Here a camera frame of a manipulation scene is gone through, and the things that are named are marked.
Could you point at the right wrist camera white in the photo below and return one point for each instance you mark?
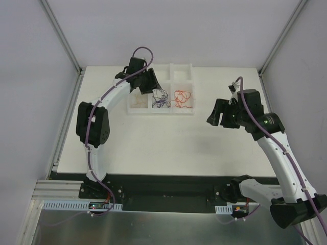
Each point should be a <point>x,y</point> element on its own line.
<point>234,89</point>

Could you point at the right aluminium frame post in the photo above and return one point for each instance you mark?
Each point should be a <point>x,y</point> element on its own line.
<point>283,35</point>

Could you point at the white slotted cable duct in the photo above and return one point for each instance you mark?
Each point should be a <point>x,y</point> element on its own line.
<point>224,210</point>
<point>81,206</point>

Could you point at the left aluminium frame post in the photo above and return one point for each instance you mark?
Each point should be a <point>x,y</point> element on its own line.
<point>60,35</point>

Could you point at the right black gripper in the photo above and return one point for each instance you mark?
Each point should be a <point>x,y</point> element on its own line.
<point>226,115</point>

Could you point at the aluminium front rail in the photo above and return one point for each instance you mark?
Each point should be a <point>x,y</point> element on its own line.
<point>56,190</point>

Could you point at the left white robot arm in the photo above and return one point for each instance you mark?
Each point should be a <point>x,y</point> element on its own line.
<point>92,124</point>

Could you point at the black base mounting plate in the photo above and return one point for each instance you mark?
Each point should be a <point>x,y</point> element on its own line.
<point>155,193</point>

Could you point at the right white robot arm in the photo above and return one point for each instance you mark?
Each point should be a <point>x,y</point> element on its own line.
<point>297,200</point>

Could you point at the right white slotted cable duct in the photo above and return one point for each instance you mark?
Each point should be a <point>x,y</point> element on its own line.
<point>224,210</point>

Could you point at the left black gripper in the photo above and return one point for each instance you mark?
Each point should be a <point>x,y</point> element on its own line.
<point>148,80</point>

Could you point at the left white slotted cable duct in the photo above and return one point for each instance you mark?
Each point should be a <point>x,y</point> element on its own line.
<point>81,206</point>

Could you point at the white foam compartment tray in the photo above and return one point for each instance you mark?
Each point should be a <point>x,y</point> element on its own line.
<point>176,96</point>

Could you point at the aluminium frame post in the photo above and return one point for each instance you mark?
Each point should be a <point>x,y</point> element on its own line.
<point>60,35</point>
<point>283,35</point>

